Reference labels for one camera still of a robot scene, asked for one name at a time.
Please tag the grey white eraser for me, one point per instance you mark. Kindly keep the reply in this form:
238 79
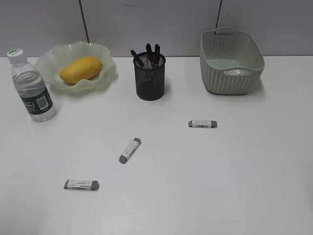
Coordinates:
202 124
75 184
128 152

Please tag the black marker pen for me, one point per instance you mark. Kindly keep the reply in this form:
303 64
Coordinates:
137 58
150 54
157 55

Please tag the yellow mango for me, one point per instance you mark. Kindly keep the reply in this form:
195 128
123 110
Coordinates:
83 68

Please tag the waste paper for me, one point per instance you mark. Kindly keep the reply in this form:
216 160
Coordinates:
233 72

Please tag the grey white eraser front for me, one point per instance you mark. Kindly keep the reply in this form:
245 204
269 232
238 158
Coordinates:
75 184

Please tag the clear water bottle green label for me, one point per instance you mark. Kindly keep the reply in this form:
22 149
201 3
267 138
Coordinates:
30 87

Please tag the black mesh pen holder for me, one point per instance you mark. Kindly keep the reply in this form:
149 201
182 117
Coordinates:
149 79

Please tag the pale green woven basket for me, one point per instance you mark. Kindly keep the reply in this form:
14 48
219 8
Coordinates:
224 49

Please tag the pale green wavy plate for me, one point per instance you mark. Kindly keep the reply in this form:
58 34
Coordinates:
52 62

